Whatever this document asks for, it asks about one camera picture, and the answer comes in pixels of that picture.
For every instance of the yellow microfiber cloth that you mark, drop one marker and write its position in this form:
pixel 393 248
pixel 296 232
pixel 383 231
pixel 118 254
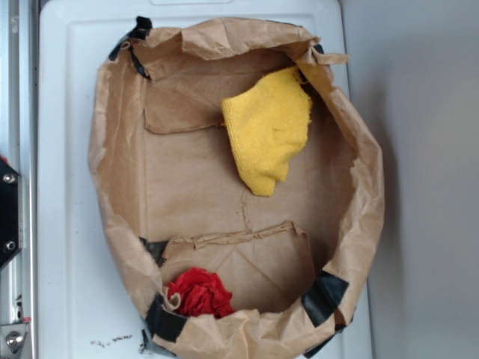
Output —
pixel 267 126

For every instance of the brown paper bag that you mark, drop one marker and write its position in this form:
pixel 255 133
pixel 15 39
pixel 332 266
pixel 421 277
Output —
pixel 171 197

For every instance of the red crumpled tissue paper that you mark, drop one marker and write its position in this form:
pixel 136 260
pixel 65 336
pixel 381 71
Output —
pixel 200 292

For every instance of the white plastic tray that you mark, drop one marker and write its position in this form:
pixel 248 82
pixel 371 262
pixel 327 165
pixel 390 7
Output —
pixel 83 310

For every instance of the black metal bracket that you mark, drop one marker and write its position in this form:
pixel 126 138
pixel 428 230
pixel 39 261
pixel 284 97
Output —
pixel 11 213

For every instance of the aluminium frame rail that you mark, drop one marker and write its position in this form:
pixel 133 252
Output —
pixel 19 36

